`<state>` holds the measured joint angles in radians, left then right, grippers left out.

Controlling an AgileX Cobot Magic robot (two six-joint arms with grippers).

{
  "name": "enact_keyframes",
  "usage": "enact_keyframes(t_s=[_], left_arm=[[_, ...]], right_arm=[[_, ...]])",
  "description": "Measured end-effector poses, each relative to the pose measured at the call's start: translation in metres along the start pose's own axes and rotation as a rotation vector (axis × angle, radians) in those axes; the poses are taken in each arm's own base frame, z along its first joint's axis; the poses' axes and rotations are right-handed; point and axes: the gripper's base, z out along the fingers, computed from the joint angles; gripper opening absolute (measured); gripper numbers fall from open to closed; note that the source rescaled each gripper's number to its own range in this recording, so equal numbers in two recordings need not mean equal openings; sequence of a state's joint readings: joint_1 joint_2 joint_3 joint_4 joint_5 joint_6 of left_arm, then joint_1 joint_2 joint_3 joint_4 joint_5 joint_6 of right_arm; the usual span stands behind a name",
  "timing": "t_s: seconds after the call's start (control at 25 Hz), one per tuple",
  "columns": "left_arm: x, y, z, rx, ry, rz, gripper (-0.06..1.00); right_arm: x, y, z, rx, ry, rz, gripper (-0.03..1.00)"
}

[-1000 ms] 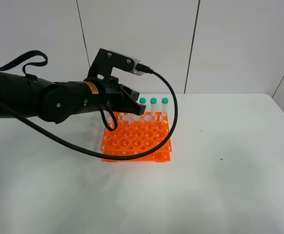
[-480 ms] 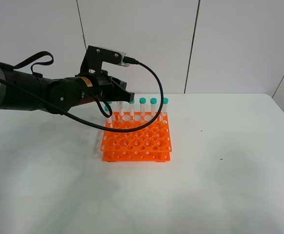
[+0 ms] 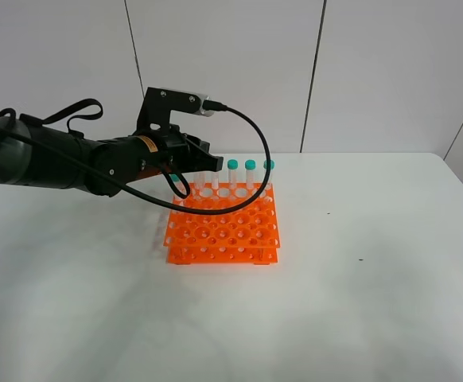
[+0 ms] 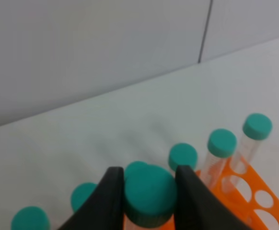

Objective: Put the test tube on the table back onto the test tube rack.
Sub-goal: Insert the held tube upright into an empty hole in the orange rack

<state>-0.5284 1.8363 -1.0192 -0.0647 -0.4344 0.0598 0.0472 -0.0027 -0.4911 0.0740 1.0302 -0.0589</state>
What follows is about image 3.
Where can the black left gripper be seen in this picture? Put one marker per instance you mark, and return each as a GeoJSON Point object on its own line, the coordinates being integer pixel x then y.
{"type": "Point", "coordinates": [150, 153]}

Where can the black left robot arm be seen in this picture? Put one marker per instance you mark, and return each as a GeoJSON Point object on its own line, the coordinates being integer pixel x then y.
{"type": "Point", "coordinates": [26, 165]}

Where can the row tube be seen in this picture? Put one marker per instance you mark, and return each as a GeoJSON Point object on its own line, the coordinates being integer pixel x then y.
{"type": "Point", "coordinates": [250, 166]}
{"type": "Point", "coordinates": [269, 165]}
{"type": "Point", "coordinates": [232, 166]}
{"type": "Point", "coordinates": [199, 180]}
{"type": "Point", "coordinates": [215, 181]}

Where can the front-left racked test tube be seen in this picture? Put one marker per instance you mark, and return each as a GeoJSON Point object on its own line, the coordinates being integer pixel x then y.
{"type": "Point", "coordinates": [178, 183]}

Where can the orange plastic test tube rack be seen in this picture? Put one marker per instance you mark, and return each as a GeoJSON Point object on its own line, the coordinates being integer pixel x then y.
{"type": "Point", "coordinates": [249, 235]}

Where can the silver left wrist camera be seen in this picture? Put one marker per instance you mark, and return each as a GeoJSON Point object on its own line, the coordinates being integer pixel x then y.
{"type": "Point", "coordinates": [159, 103]}

